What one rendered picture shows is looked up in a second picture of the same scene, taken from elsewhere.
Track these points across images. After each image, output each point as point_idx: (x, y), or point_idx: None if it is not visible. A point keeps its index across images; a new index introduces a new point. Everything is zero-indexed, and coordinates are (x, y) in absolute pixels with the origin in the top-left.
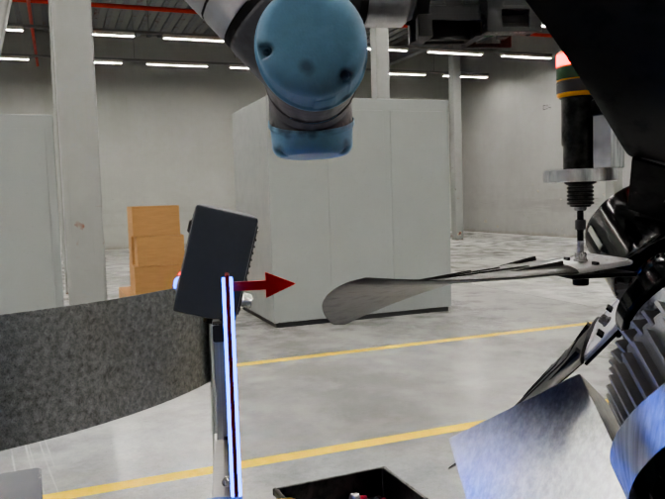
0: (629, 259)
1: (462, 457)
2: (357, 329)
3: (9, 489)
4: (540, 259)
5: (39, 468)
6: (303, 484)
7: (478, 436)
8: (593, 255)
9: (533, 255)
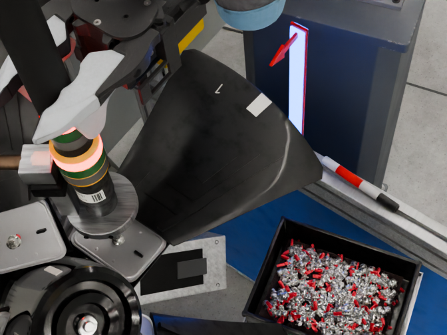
0: (74, 244)
1: (208, 233)
2: None
3: (382, 24)
4: (152, 228)
5: (405, 44)
6: (410, 286)
7: (199, 236)
8: (118, 270)
9: (159, 228)
